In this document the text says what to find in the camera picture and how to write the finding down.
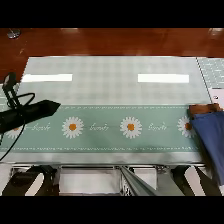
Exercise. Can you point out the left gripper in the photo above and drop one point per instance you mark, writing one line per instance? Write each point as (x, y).
(20, 115)

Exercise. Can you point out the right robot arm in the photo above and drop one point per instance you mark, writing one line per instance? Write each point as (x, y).
(186, 183)

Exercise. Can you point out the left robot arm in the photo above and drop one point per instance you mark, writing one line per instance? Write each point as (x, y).
(23, 181)

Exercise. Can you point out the brown garment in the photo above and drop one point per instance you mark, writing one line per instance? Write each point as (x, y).
(203, 108)

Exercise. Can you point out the blue garment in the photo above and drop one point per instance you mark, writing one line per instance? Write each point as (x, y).
(210, 136)

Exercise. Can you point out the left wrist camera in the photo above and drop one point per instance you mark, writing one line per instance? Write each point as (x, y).
(9, 80)

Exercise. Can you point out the silver frame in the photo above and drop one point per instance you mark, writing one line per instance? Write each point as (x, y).
(100, 166)

